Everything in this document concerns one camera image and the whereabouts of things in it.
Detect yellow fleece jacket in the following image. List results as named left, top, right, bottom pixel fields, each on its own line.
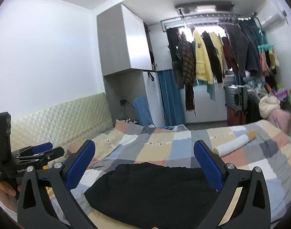
left=193, top=30, right=214, bottom=84

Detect white air conditioner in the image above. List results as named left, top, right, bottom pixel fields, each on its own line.
left=258, top=10, right=287, bottom=30

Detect black puffer jacket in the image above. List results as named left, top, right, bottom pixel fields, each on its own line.
left=84, top=162, right=218, bottom=228

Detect ceiling drying rack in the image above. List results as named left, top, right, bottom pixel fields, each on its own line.
left=160, top=13, right=261, bottom=32

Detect blue towel covered chair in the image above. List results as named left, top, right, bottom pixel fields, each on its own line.
left=134, top=96, right=155, bottom=128

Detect dark grey hanging coat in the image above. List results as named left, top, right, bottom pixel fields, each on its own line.
left=222, top=24, right=260, bottom=76

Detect patchwork pastel quilt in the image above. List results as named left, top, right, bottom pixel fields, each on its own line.
left=71, top=120, right=291, bottom=228

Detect cream fluffy bundle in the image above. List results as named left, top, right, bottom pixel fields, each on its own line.
left=259, top=95, right=281, bottom=119

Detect white cylindrical bolster pillow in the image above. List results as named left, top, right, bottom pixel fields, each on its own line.
left=213, top=130, right=257, bottom=157

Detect person's left hand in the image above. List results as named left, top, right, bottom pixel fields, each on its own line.
left=0, top=181, right=17, bottom=212

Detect black hanging cardigan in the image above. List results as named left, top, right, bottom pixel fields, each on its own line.
left=202, top=31, right=223, bottom=83

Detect grey overhead wardrobe cabinet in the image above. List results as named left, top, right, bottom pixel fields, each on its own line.
left=97, top=4, right=153, bottom=76

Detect blue curtain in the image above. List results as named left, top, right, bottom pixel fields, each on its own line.
left=157, top=70, right=185, bottom=126

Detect green sock hanger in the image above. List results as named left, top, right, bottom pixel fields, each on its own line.
left=258, top=29, right=274, bottom=52

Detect cream quilted headboard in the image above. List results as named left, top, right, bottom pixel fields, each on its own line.
left=10, top=93, right=113, bottom=151

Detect brown plaid scarf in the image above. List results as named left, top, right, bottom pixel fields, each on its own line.
left=181, top=32, right=196, bottom=111

